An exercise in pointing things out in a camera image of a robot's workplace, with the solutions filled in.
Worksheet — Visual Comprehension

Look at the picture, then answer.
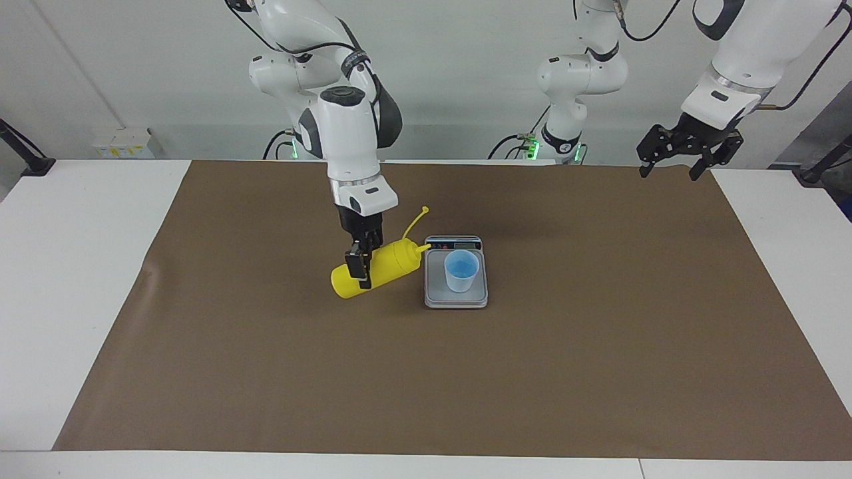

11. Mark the yellow squeeze bottle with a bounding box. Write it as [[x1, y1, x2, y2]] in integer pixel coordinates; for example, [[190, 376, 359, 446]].
[[331, 206, 433, 300]]

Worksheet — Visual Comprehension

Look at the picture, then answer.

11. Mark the grey digital kitchen scale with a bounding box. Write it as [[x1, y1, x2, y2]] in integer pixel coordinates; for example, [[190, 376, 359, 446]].
[[423, 235, 489, 310]]

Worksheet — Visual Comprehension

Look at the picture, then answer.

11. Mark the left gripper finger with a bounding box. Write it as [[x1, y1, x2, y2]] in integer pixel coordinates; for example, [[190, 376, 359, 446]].
[[636, 124, 688, 179], [688, 132, 744, 182]]

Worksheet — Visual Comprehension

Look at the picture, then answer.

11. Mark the black stand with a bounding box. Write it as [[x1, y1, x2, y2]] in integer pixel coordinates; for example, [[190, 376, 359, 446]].
[[0, 118, 57, 178], [791, 132, 852, 186]]

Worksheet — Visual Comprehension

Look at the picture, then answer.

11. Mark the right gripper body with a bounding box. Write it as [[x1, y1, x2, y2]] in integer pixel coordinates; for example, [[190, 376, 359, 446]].
[[335, 204, 386, 243]]

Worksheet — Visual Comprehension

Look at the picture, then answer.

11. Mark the translucent blue plastic cup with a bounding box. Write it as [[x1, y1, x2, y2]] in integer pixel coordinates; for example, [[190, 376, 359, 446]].
[[443, 249, 481, 294]]

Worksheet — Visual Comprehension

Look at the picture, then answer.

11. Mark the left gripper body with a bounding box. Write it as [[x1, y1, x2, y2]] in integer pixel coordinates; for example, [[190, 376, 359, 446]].
[[671, 112, 742, 151]]

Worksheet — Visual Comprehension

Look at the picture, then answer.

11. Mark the black cable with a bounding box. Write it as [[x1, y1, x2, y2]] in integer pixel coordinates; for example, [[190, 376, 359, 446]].
[[225, 0, 373, 75], [759, 19, 852, 112], [487, 105, 552, 161], [612, 0, 684, 43], [262, 128, 298, 161]]

